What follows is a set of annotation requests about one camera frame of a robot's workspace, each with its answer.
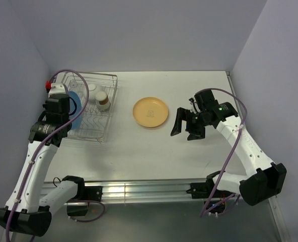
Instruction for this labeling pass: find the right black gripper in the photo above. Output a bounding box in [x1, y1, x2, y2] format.
[170, 107, 211, 141]

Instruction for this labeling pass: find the blue plate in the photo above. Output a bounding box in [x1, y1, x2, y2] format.
[68, 91, 82, 131]

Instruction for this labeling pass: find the orange plate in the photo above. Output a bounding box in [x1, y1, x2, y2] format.
[132, 97, 169, 128]

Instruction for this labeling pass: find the white ceramic bowl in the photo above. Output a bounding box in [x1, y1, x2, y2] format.
[88, 83, 103, 101]

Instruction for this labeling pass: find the steel cup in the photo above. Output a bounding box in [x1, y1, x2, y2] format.
[95, 91, 110, 111]

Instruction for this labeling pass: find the clear glass cup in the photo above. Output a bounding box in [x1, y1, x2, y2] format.
[68, 80, 85, 98]

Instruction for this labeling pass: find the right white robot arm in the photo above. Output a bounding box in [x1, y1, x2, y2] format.
[171, 88, 287, 206]

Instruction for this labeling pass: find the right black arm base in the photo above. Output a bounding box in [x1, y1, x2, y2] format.
[186, 181, 232, 214]

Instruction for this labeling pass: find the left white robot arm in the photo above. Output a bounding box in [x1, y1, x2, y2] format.
[0, 94, 86, 240]

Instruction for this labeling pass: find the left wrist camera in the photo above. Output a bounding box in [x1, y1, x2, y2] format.
[45, 81, 68, 98]

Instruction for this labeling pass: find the metal wire dish rack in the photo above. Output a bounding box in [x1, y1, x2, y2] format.
[56, 72, 118, 143]

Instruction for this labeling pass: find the aluminium mounting rail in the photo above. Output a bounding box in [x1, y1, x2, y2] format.
[38, 177, 240, 205]

